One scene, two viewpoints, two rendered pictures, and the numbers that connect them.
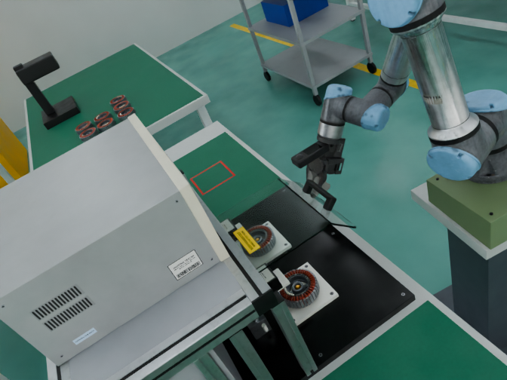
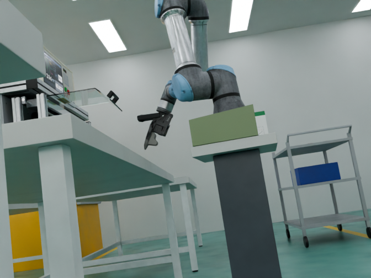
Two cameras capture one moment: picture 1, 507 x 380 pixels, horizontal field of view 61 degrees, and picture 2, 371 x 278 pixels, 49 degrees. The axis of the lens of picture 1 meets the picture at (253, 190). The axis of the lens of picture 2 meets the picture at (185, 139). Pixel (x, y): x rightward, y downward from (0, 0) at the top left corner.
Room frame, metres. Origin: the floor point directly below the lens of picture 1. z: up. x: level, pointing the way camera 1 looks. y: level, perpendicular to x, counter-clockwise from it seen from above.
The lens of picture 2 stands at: (-0.81, -0.89, 0.55)
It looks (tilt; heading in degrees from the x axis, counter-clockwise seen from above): 9 degrees up; 16
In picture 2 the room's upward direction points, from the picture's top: 9 degrees counter-clockwise
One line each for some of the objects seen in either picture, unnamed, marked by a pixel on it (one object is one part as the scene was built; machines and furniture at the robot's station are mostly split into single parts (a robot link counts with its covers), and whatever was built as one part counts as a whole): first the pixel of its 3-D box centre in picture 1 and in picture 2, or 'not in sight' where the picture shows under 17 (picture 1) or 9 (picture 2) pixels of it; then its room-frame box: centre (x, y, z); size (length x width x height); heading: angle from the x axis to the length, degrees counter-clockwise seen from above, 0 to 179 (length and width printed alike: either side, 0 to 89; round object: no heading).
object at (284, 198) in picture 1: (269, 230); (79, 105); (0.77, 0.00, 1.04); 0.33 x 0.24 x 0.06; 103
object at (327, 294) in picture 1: (300, 293); not in sight; (0.76, 0.00, 0.78); 0.15 x 0.15 x 0.01; 13
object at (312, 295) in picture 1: (298, 287); not in sight; (0.76, 0.00, 0.80); 0.11 x 0.11 x 0.04
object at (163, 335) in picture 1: (131, 259); (21, 109); (0.81, 0.34, 1.09); 0.68 x 0.44 x 0.05; 13
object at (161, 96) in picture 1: (123, 139); (145, 225); (3.15, 0.77, 0.37); 1.85 x 1.10 x 0.75; 13
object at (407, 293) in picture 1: (276, 274); not in sight; (0.88, 0.04, 0.76); 0.64 x 0.47 x 0.02; 13
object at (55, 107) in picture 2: not in sight; (68, 115); (0.86, 0.12, 1.03); 0.62 x 0.01 x 0.03; 13
